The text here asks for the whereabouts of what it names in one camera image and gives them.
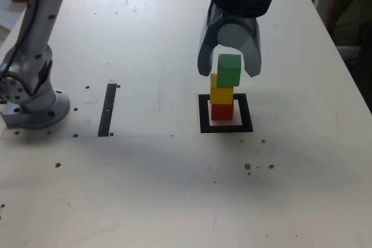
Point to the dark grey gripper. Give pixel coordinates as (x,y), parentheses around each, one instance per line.
(236,19)

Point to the green cube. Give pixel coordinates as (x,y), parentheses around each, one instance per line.
(229,71)

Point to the yellow cube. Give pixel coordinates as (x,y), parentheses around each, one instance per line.
(221,95)

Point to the red cube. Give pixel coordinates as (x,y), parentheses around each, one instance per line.
(222,112)

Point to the black tape square outline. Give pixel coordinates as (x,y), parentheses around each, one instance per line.
(247,114)

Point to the black tape strip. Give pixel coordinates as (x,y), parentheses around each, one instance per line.
(106,117)

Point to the white metal frame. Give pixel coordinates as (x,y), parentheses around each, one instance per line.
(337,17)

